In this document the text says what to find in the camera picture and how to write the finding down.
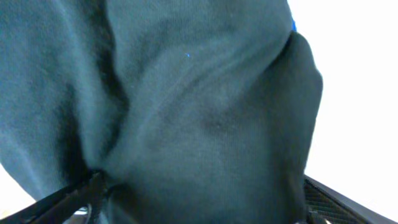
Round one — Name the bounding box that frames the black sock garment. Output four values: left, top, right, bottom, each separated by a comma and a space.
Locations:
1, 0, 323, 223

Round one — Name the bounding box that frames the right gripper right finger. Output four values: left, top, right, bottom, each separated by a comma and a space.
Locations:
304, 176, 397, 224

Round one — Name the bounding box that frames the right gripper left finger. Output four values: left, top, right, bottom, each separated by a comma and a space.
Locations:
1, 172, 106, 224

